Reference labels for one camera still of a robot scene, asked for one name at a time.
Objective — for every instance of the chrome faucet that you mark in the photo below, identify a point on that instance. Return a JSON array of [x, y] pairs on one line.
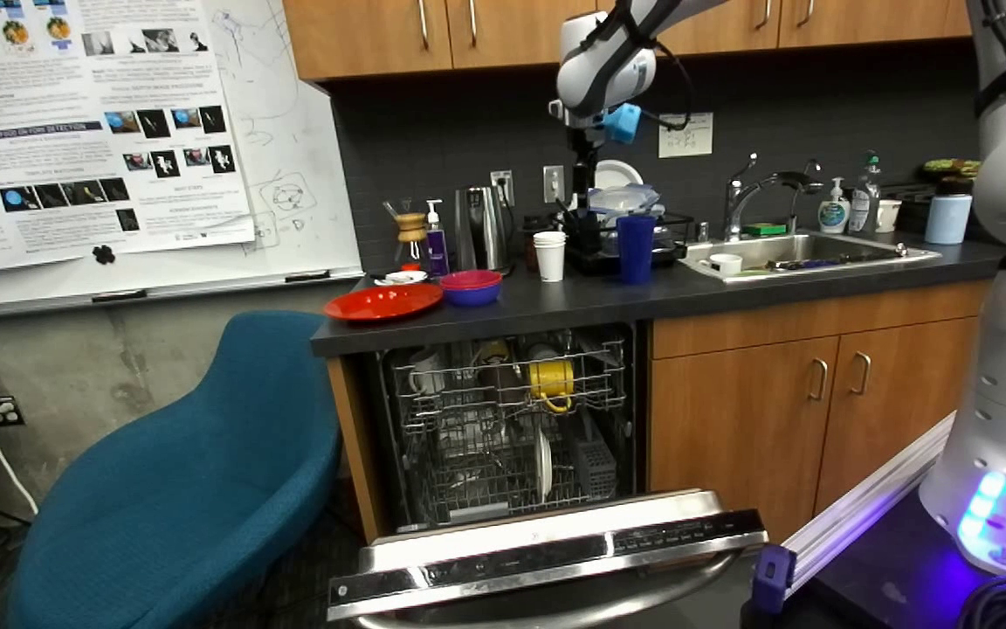
[[737, 197]]

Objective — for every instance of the black sink sprayer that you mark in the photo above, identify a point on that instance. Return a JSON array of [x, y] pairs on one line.
[[803, 182]]

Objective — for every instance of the small white container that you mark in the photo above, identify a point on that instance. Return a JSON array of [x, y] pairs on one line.
[[888, 215]]

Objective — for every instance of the glass pour-over coffee maker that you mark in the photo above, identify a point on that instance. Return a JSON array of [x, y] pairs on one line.
[[411, 237]]

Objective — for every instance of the yellow mug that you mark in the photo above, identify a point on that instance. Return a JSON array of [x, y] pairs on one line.
[[550, 384]]

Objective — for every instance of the white plastic cup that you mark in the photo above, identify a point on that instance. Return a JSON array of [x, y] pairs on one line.
[[550, 256]]

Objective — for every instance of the yellow green object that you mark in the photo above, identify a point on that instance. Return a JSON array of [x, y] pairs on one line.
[[948, 171]]

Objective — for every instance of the aluminium rail with blue cap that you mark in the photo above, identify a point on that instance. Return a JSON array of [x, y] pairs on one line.
[[864, 508]]

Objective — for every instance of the white mug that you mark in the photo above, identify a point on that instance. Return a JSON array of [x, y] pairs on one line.
[[424, 377]]

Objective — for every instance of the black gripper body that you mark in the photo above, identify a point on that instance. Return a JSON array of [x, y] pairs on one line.
[[582, 160]]

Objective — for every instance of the light blue camera mount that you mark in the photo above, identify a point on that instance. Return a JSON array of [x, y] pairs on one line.
[[624, 123]]

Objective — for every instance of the dishwasher body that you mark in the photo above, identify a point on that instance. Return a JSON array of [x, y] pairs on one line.
[[635, 465]]

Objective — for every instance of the teal shell chair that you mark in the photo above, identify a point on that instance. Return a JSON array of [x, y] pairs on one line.
[[176, 492]]

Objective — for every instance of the white paper wall sign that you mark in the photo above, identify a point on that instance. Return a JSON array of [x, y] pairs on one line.
[[686, 134]]

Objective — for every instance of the stainless steel sink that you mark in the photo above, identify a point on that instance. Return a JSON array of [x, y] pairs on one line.
[[829, 249]]

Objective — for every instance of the green sponge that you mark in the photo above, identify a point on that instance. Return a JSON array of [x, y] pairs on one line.
[[768, 230]]

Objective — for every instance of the wooden upper cabinets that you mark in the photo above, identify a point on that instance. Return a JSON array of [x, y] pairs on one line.
[[352, 37]]

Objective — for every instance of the black utensil holder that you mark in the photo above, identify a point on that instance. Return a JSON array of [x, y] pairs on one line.
[[582, 249]]

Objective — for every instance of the clear container with blue clips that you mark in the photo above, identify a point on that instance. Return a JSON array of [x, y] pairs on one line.
[[631, 205]]

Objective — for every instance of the grey cutlery basket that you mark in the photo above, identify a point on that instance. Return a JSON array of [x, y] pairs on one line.
[[595, 469]]

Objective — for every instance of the stainless steel kettle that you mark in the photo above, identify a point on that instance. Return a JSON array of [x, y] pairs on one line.
[[482, 230]]

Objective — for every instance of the pink plastic bowl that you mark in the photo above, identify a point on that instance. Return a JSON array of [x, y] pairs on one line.
[[474, 279]]

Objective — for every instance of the black whiteboard marker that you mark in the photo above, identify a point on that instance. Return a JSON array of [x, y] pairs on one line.
[[310, 279], [120, 296]]

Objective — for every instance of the clear soap dispenser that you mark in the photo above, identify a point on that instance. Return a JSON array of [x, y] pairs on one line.
[[832, 215]]

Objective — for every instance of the wooden base cabinet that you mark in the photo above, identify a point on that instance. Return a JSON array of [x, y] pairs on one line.
[[736, 433]]

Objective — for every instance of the light blue cup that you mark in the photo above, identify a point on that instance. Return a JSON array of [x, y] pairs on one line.
[[948, 219]]

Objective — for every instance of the purple soap pump bottle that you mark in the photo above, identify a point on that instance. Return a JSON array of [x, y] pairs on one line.
[[438, 249]]

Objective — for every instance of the red plate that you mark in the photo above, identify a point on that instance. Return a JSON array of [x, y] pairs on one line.
[[386, 307]]

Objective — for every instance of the research poster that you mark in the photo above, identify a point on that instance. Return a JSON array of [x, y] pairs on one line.
[[60, 151]]

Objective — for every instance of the black whiteboard magnet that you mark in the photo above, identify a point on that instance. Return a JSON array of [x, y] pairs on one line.
[[103, 252]]

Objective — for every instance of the blue plastic bowl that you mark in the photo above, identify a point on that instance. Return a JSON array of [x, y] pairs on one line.
[[474, 296]]

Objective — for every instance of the whiteboard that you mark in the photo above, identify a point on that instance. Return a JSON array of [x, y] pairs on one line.
[[295, 141]]

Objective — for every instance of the dark blue plastic cup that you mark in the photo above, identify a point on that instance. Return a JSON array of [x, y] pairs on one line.
[[635, 245]]

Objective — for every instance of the small white dish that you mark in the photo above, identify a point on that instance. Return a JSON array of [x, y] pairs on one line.
[[401, 279]]

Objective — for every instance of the backsplash wall outlet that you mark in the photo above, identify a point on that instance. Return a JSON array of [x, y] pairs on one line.
[[500, 182], [552, 182]]

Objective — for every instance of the black drying rack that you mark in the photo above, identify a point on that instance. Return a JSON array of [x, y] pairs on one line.
[[669, 249]]

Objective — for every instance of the white dinner plate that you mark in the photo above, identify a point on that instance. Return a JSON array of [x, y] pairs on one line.
[[544, 464]]

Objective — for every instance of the clear dish soap bottle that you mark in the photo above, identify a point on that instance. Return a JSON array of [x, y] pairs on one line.
[[867, 202]]

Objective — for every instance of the stainless steel dishwasher door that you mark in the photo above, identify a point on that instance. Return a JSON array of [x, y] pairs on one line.
[[524, 565]]

